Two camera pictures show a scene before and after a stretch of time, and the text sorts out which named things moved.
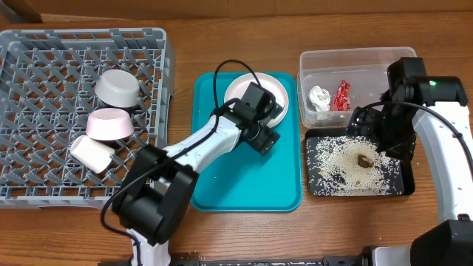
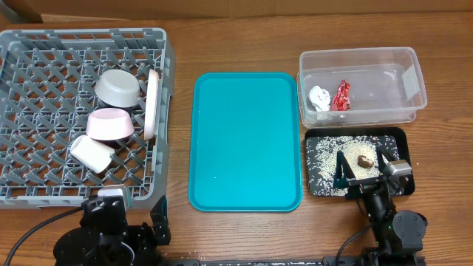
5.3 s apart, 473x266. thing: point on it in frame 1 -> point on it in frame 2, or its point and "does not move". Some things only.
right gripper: x=396 y=148 -> x=363 y=181
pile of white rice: x=350 y=166 does not move
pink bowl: x=109 y=124 does not move
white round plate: x=236 y=87 -> x=151 y=105
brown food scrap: x=364 y=162 does not move
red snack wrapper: x=341 y=99 does not move
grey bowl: x=117 y=88 does not move
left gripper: x=267 y=140 -> x=159 y=216
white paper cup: x=94 y=155 does not move
